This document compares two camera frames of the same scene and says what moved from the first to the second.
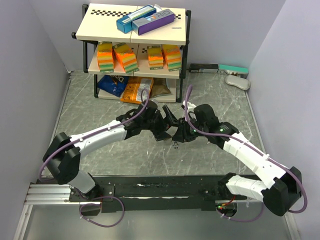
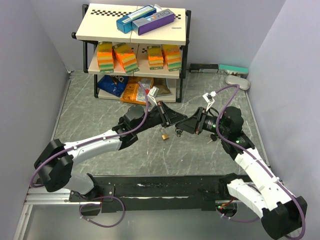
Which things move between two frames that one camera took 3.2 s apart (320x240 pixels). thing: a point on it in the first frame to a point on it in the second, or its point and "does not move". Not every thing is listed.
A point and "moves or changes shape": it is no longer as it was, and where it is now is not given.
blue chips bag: [115, 85] does not move
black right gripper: [181, 134] to [195, 123]
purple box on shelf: [145, 24] does not move
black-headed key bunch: [175, 144] moves or changes shape
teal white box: [227, 70] does not move
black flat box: [203, 68] does not move
